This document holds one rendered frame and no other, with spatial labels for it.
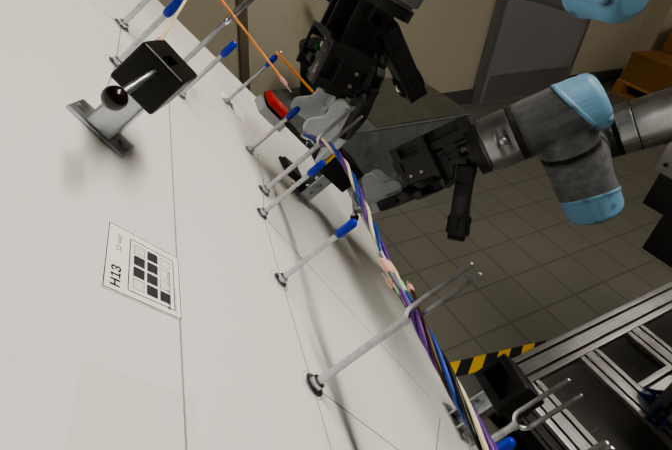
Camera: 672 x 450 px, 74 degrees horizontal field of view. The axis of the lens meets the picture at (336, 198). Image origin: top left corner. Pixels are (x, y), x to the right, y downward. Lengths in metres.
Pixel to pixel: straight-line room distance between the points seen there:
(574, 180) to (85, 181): 0.55
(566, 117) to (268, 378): 0.46
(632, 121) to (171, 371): 0.67
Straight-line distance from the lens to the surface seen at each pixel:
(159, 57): 0.31
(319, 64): 0.51
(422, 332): 0.30
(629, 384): 1.79
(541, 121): 0.61
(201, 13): 2.73
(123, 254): 0.27
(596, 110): 0.62
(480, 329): 1.98
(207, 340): 0.28
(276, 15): 2.66
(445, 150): 0.64
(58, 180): 0.28
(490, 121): 0.62
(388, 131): 2.26
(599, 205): 0.67
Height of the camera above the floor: 1.44
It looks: 35 degrees down
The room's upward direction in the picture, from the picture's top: 5 degrees clockwise
